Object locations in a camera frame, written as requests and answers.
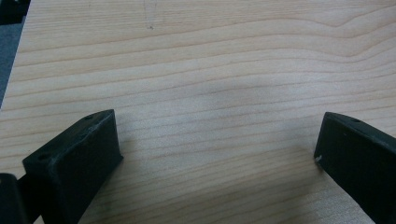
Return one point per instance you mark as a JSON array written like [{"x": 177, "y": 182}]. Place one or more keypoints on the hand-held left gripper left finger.
[{"x": 74, "y": 165}]

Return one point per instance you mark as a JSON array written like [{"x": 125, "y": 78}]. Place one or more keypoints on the dark object beside table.
[{"x": 11, "y": 9}]

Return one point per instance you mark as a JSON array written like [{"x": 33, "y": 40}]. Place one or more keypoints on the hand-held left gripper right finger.
[{"x": 358, "y": 158}]

